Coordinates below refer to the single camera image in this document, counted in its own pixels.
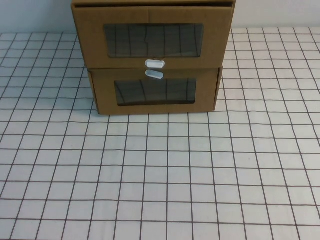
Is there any brown cardboard small box shell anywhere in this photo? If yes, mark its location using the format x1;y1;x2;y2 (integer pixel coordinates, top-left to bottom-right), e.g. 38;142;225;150
87;65;224;116

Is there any brown cardboard small windowed drawer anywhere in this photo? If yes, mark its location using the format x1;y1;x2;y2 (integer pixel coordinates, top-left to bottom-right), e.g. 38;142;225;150
90;67;221;116

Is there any white black-grid tablecloth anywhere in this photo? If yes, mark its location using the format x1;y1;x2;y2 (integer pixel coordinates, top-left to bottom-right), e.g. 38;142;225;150
0;24;320;240

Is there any brown cardboard large windowed drawer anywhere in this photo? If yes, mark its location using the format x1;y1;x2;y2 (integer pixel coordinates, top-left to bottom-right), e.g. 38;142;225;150
71;5;235;69

